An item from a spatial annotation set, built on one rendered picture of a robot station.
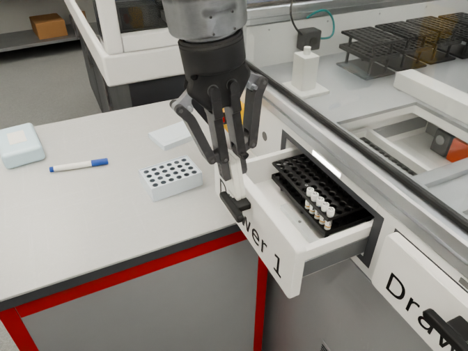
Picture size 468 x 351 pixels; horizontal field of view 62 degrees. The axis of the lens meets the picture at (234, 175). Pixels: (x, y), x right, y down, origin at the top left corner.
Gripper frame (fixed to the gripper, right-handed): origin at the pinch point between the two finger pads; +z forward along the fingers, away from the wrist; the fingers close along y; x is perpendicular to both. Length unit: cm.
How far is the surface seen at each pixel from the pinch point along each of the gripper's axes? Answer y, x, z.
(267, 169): 13.0, 14.9, 13.3
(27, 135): -31, 63, 11
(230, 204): -0.2, 3.3, 7.7
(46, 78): -32, 323, 73
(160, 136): 1, 52, 18
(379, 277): 15.0, -14.6, 17.6
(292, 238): 3.7, -8.9, 7.4
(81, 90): -10, 283, 79
